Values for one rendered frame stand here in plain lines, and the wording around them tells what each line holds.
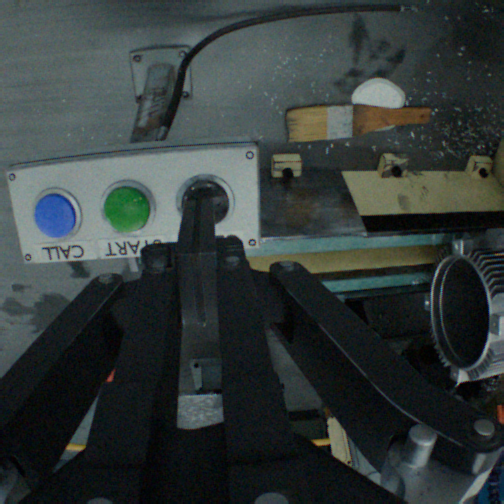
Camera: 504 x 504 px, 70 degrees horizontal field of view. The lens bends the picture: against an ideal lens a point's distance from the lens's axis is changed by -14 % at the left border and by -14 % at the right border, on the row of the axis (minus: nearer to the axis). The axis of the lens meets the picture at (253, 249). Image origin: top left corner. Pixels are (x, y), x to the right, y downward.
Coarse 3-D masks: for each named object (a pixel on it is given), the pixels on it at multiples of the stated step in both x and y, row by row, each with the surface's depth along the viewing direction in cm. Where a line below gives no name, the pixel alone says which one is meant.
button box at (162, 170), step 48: (144, 144) 28; (192, 144) 26; (240, 144) 25; (48, 192) 24; (96, 192) 25; (144, 192) 25; (240, 192) 26; (48, 240) 26; (96, 240) 26; (144, 240) 26
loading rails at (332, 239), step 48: (288, 192) 53; (336, 192) 54; (384, 192) 55; (432, 192) 56; (480, 192) 57; (288, 240) 51; (336, 240) 52; (384, 240) 53; (336, 288) 59; (384, 288) 61
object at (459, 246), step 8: (456, 240) 50; (464, 240) 49; (472, 240) 49; (456, 248) 50; (464, 248) 49; (496, 312) 42; (496, 320) 41; (496, 328) 41; (456, 376) 50; (464, 376) 49
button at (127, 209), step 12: (120, 192) 24; (132, 192) 25; (108, 204) 25; (120, 204) 25; (132, 204) 25; (144, 204) 25; (108, 216) 25; (120, 216) 25; (132, 216) 25; (144, 216) 25; (120, 228) 25; (132, 228) 25
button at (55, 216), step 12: (48, 204) 24; (60, 204) 24; (72, 204) 25; (36, 216) 24; (48, 216) 24; (60, 216) 24; (72, 216) 25; (48, 228) 25; (60, 228) 25; (72, 228) 25
